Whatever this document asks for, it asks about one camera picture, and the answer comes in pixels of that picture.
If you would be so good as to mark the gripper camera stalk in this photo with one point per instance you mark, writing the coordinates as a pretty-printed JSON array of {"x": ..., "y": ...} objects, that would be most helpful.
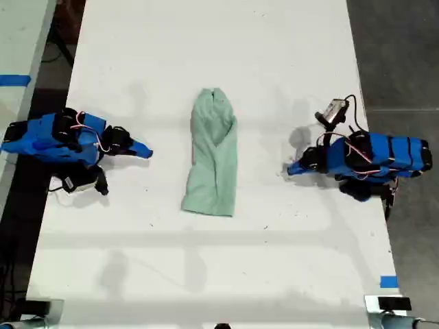
[
  {"x": 101, "y": 181},
  {"x": 328, "y": 133}
]

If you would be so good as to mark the pale green T-shirt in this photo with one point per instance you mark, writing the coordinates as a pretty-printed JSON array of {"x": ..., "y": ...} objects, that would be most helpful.
[{"x": 212, "y": 154}]

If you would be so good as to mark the small black box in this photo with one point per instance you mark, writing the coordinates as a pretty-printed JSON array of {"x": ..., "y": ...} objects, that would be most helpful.
[
  {"x": 37, "y": 307},
  {"x": 394, "y": 303}
]

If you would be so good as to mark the short blue tape strip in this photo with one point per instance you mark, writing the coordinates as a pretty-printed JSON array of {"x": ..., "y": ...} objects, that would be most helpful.
[{"x": 389, "y": 281}]

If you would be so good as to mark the white side table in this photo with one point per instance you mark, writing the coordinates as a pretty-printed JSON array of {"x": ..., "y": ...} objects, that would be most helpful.
[{"x": 20, "y": 51}]

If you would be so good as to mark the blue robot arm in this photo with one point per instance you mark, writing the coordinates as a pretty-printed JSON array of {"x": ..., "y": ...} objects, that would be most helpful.
[
  {"x": 384, "y": 157},
  {"x": 44, "y": 140}
]

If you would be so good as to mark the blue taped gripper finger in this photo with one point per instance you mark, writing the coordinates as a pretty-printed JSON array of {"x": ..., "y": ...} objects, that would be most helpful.
[
  {"x": 142, "y": 147},
  {"x": 302, "y": 171},
  {"x": 298, "y": 164},
  {"x": 139, "y": 154}
]

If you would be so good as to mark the long blue tape strip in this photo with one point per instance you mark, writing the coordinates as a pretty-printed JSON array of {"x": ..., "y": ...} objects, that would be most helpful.
[{"x": 13, "y": 80}]

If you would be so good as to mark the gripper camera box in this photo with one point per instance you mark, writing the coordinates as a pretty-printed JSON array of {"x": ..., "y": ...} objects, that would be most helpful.
[
  {"x": 77, "y": 183},
  {"x": 333, "y": 111}
]

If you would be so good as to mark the metal table bracket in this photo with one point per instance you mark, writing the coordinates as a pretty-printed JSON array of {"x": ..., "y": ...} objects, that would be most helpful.
[
  {"x": 372, "y": 313},
  {"x": 56, "y": 313}
]

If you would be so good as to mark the small black round object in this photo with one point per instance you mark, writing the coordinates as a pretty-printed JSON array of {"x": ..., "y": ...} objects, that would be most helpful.
[{"x": 222, "y": 326}]

